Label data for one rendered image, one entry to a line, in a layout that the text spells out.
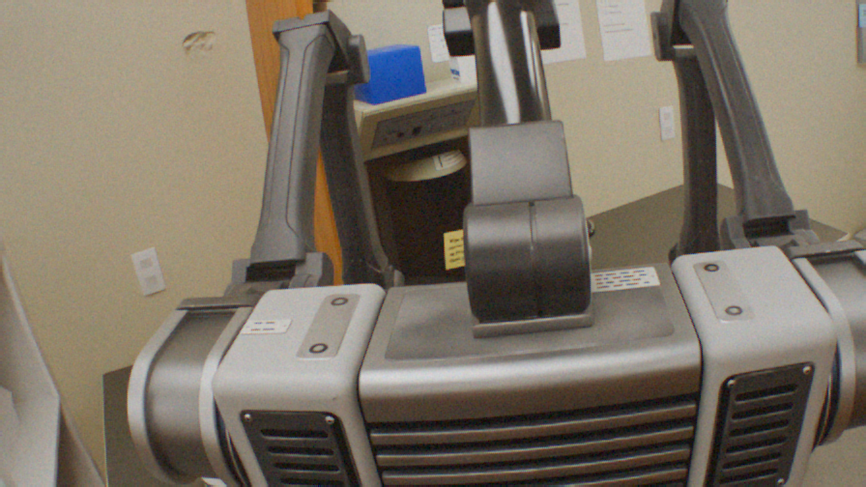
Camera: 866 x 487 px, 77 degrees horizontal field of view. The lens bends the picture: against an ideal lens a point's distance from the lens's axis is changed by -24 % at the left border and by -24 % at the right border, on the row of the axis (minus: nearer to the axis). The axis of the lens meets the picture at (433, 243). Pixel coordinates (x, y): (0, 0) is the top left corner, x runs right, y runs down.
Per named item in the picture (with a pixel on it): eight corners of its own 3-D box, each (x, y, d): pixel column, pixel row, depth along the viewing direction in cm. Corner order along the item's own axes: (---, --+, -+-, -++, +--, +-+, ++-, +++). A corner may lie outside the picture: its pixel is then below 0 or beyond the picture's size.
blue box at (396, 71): (354, 100, 125) (347, 54, 121) (405, 88, 128) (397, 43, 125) (373, 105, 116) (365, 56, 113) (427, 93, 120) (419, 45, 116)
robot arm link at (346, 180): (277, 52, 86) (356, 38, 85) (290, 44, 91) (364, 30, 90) (338, 330, 105) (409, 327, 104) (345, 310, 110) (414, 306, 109)
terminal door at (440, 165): (390, 351, 145) (355, 163, 129) (519, 304, 155) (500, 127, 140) (392, 353, 144) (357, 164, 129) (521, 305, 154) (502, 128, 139)
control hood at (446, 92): (348, 154, 128) (339, 102, 125) (501, 116, 140) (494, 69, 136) (369, 166, 119) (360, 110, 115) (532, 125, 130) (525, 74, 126)
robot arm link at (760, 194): (653, -43, 74) (724, -43, 72) (649, 23, 86) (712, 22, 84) (746, 302, 56) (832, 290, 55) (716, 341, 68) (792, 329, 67)
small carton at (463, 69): (451, 80, 129) (447, 50, 127) (476, 75, 131) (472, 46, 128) (461, 83, 125) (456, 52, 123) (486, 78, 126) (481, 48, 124)
